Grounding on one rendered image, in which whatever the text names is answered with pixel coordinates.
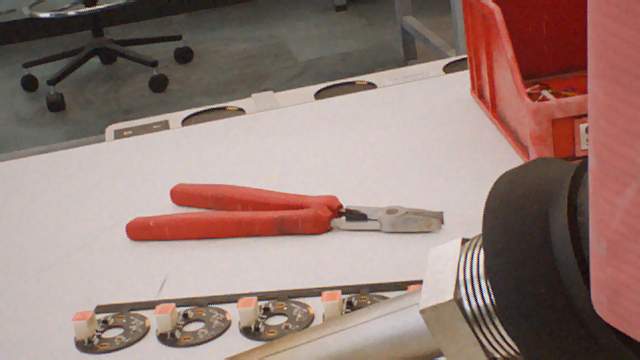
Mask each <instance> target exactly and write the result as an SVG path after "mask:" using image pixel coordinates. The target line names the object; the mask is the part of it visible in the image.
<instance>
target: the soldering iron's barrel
mask: <svg viewBox="0 0 640 360"><path fill-rule="evenodd" d="M443 357H444V358H445V359H446V360H525V358H524V357H523V356H522V354H521V353H520V351H519V349H518V348H517V346H516V345H515V343H514V341H513V340H512V338H511V336H510V334H509V332H508V330H507V328H506V326H505V324H504V322H503V319H502V317H501V315H500V312H499V310H498V308H497V306H496V305H495V302H494V299H493V296H492V293H491V290H490V287H489V283H488V280H487V276H486V270H485V265H484V260H483V251H482V233H479V234H477V235H475V236H473V237H472V238H464V237H461V238H458V239H455V240H453V241H450V242H448V243H446V244H444V245H441V246H438V247H436V248H433V249H431V250H429V252H428V258H427V264H426V269H425V274H424V280H423V286H422V287H420V288H417V289H414V290H411V291H409V292H406V293H403V294H400V295H397V296H396V297H393V298H390V299H387V300H385V301H382V302H379V303H376V304H373V305H371V306H368V307H365V308H362V309H360V310H357V311H354V312H351V313H349V314H344V315H341V316H338V317H336V318H333V319H330V320H327V321H325V322H322V323H319V324H316V325H313V326H311V327H308V328H305V329H302V330H300V331H297V332H294V333H292V334H289V335H287V336H284V337H281V338H278V339H276V340H273V341H270V342H267V343H264V344H262V345H259V346H256V347H253V348H251V349H248V350H245V351H242V352H239V353H237V354H234V355H231V356H228V357H227V358H224V359H221V360H436V359H439V358H443Z"/></svg>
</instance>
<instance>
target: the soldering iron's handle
mask: <svg viewBox="0 0 640 360"><path fill-rule="evenodd" d="M481 231H482V251H483V260H484V265H485V270H486V276H487V280H488V283H489V287H490V290H491V293H492V296H493V299H494V302H495V305H496V306H497V308H498V310H499V312H500V315H501V317H502V319H503V322H504V324H505V326H506V328H507V330H508V332H509V334H510V336H511V338H512V340H513V341H514V343H515V345H516V346H517V348H518V349H519V351H520V353H521V354H522V356H523V357H524V358H525V360H640V342H639V341H637V340H635V339H634V338H632V337H630V336H629V335H627V334H625V333H623V332H622V331H620V330H618V329H617V328H616V327H615V326H613V325H612V324H609V323H608V322H606V321H605V320H604V319H603V318H602V317H601V316H600V315H599V314H598V313H597V312H596V310H595V308H594V306H593V303H592V299H591V270H590V242H589V187H588V157H587V158H584V159H582V160H579V161H577V162H575V163H572V162H569V161H566V160H563V159H560V158H557V157H542V158H537V159H532V160H530V161H528V162H525V163H523V164H521V165H518V166H516V167H513V168H511V169H509V170H506V171H505V172H504V173H502V174H501V175H500V176H499V177H498V178H497V179H496V181H495V182H494V183H493V185H492V187H491V189H490V191H489V193H488V196H487V199H486V201H485V206H484V211H483V216H482V227H481Z"/></svg>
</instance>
